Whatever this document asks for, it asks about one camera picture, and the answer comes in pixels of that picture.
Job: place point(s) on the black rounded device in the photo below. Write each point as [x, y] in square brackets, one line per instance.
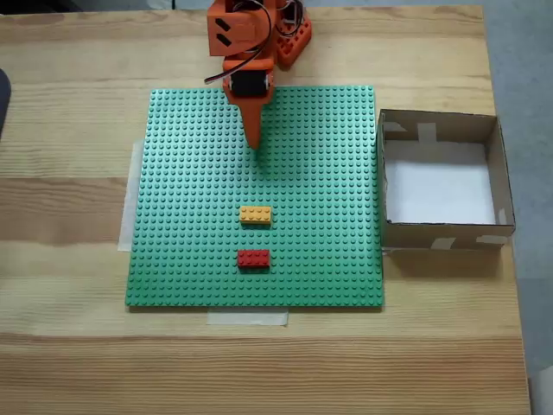
[3, 99]

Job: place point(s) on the green lego baseplate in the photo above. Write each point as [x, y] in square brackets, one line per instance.
[194, 194]

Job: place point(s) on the short masking tape strip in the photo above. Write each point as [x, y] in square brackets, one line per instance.
[246, 318]

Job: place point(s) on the yellow lego block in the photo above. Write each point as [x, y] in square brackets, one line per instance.
[256, 215]

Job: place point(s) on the red lego block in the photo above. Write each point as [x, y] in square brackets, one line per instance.
[254, 259]

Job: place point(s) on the white paper box lining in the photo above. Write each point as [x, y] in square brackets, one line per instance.
[440, 186]

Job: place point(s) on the long masking tape strip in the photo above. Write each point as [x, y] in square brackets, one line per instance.
[127, 207]

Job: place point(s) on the cardboard box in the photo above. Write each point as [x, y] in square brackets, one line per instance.
[406, 238]

